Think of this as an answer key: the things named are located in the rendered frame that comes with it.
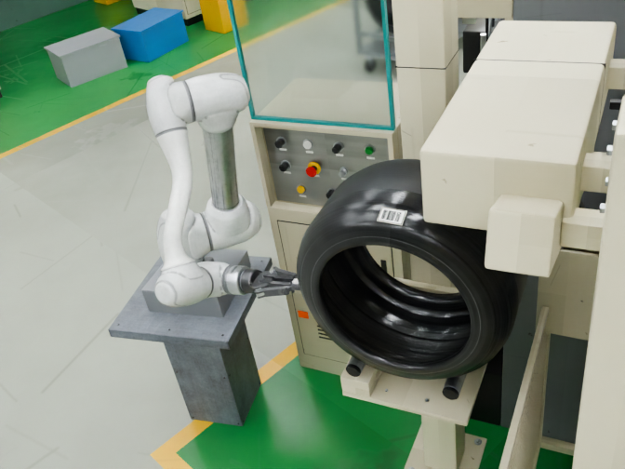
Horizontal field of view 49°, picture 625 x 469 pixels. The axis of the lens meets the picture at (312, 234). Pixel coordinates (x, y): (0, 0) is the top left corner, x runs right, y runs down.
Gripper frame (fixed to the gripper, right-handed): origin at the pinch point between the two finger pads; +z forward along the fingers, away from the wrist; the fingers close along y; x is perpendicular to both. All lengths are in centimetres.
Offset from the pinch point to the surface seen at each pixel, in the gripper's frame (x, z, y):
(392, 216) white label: -31, 38, -10
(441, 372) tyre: 16.2, 41.6, -12.1
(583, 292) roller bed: 12, 73, 19
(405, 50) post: -57, 34, 26
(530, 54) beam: -61, 68, 5
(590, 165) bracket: -53, 83, -28
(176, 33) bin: 46, -374, 432
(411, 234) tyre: -27, 42, -12
